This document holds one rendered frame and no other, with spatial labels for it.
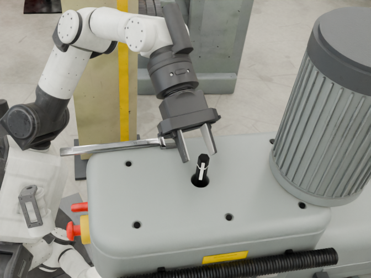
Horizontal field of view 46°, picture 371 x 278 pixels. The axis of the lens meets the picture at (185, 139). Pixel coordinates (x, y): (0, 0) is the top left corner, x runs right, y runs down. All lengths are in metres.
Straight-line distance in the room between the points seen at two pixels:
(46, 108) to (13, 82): 3.03
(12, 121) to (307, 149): 0.73
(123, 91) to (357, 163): 2.26
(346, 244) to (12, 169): 0.84
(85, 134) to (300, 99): 2.52
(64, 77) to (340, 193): 0.70
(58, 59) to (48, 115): 0.15
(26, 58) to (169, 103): 3.69
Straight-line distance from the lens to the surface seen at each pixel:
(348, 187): 0.85
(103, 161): 0.88
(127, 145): 0.90
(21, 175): 1.22
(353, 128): 0.74
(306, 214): 0.87
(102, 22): 1.00
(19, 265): 1.31
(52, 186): 1.24
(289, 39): 5.03
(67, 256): 1.53
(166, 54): 0.83
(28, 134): 1.15
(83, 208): 1.04
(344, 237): 1.05
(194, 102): 0.83
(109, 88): 2.90
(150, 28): 0.84
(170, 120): 0.80
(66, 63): 1.11
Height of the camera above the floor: 2.56
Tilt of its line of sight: 46 degrees down
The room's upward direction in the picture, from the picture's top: 7 degrees clockwise
